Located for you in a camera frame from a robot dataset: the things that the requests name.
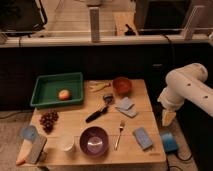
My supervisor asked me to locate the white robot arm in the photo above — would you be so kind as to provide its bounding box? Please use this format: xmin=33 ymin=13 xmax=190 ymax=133
xmin=157 ymin=63 xmax=213 ymax=126

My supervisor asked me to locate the red bowl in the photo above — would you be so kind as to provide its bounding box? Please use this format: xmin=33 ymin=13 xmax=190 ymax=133
xmin=112 ymin=77 xmax=132 ymax=96

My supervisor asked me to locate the purple bowl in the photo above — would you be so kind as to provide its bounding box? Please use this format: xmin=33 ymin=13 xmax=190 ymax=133
xmin=79 ymin=126 xmax=109 ymax=157

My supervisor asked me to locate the blue object on floor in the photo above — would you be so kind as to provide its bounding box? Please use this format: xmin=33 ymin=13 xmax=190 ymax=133
xmin=160 ymin=132 xmax=178 ymax=153

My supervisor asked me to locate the blue sponge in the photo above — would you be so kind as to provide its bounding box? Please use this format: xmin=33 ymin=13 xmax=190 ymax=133
xmin=133 ymin=127 xmax=153 ymax=150

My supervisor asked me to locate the grey folded cloth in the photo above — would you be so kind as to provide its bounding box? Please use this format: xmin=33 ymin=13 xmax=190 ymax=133
xmin=115 ymin=97 xmax=138 ymax=118

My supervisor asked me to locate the black monitor right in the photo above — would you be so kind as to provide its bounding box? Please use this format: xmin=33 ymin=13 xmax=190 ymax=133
xmin=134 ymin=0 xmax=191 ymax=35

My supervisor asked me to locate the black monitor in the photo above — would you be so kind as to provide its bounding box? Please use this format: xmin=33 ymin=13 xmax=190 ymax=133
xmin=134 ymin=0 xmax=191 ymax=35
xmin=0 ymin=0 xmax=48 ymax=33

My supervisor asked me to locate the white cup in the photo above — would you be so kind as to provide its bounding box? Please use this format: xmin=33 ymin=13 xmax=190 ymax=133
xmin=60 ymin=134 xmax=75 ymax=154

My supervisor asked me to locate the red yellow apple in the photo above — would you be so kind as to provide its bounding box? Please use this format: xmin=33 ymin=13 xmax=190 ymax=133
xmin=58 ymin=89 xmax=71 ymax=101

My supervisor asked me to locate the bunch of red grapes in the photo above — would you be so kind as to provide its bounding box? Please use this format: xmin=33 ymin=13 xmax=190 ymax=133
xmin=39 ymin=111 xmax=59 ymax=134

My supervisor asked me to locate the green plastic tray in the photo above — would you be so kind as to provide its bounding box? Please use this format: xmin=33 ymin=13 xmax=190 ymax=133
xmin=30 ymin=72 xmax=84 ymax=109

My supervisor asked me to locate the blue lidded cup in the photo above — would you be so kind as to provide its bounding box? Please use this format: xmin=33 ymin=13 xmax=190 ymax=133
xmin=20 ymin=125 xmax=38 ymax=142

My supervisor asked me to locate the orange carrot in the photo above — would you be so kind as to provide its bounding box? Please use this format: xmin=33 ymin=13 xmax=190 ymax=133
xmin=16 ymin=140 xmax=32 ymax=166

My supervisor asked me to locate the black monitor left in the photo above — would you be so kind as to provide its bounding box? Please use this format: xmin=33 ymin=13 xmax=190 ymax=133
xmin=0 ymin=0 xmax=48 ymax=33

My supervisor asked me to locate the wooden post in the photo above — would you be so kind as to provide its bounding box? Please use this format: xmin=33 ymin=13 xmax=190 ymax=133
xmin=89 ymin=7 xmax=100 ymax=43

